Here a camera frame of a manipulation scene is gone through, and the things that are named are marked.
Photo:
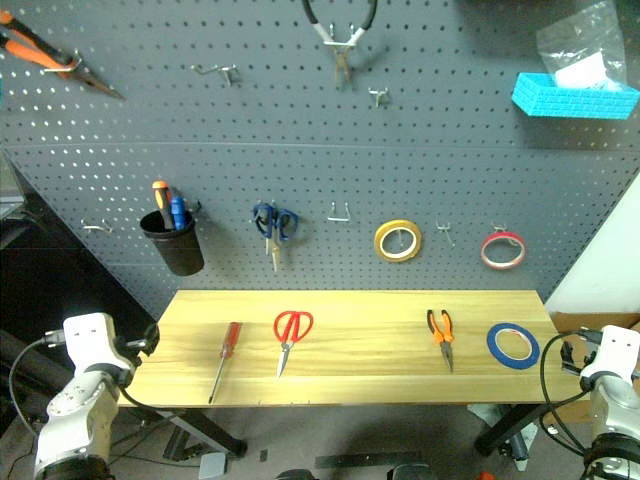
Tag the black table leg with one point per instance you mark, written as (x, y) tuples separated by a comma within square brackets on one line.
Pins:
[(205, 430), (505, 430)]

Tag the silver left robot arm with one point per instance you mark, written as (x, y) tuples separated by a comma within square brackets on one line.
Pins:
[(75, 415)]

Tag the blue plastic basket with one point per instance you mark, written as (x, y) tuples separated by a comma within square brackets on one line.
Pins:
[(570, 100)]

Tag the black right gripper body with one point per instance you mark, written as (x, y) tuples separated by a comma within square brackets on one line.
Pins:
[(586, 356)]

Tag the grey floor device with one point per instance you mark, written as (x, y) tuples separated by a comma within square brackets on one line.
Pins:
[(520, 445)]

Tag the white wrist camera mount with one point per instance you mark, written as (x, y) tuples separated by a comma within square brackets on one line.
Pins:
[(617, 350), (90, 340)]

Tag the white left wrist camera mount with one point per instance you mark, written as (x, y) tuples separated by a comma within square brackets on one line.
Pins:
[(90, 340)]

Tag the silver pegboard hook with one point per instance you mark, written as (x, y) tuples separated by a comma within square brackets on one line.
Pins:
[(506, 238), (222, 71), (97, 227), (339, 217), (445, 231), (70, 66), (379, 96)]

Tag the red tape roll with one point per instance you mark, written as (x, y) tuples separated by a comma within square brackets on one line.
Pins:
[(520, 252)]

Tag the dark rounded shape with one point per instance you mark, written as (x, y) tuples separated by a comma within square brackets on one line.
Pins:
[(296, 475)]

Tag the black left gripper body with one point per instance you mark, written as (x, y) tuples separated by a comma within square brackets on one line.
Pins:
[(131, 350)]

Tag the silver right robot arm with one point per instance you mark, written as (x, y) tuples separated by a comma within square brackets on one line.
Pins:
[(617, 420)]

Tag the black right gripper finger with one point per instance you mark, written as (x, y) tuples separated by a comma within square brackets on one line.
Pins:
[(567, 348), (567, 364)]

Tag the grey perforated pegboard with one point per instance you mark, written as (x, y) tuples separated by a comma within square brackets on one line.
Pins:
[(320, 165)]

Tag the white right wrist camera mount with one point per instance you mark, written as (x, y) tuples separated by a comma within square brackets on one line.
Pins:
[(617, 350)]

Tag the black plastic cup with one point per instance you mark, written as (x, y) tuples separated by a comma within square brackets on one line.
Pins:
[(177, 250)]

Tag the black flat floor strip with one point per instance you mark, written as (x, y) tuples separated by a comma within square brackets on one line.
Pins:
[(367, 460)]

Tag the yellow tape roll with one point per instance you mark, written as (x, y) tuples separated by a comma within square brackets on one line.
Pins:
[(381, 250)]

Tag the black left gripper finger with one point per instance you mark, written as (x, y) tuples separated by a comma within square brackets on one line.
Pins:
[(153, 332), (148, 350)]

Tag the blue tape roll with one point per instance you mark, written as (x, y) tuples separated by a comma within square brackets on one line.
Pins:
[(495, 350)]

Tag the clear plastic bag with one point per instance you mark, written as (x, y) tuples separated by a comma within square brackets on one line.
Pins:
[(582, 45)]

